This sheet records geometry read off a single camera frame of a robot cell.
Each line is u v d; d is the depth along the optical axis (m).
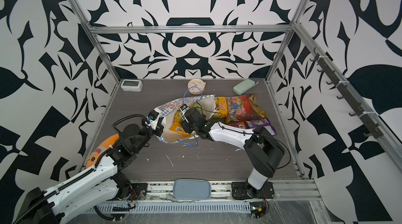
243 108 0.98
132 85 1.13
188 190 0.73
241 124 0.96
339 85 0.59
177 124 0.92
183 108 0.76
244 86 1.15
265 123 0.96
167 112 0.74
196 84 1.15
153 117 0.61
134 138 0.56
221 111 0.96
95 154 0.78
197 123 0.66
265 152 0.45
